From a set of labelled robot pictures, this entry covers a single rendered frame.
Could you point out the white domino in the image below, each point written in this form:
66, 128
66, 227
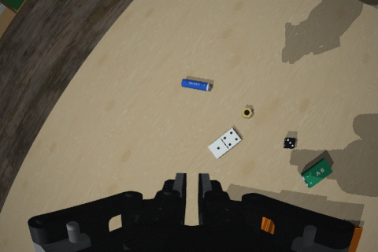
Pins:
224, 143

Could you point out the brass hex nut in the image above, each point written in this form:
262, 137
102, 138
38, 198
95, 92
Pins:
246, 113

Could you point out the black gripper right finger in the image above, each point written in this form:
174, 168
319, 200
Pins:
298, 229

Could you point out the black die with white pips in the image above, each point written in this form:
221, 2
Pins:
289, 143

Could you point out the blue battery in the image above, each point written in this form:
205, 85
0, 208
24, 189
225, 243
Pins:
195, 85

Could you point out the orange three-compartment bin rack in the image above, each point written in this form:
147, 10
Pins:
268, 225

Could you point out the green 9v battery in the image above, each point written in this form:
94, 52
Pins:
316, 173

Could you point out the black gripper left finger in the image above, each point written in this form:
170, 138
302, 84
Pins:
147, 223

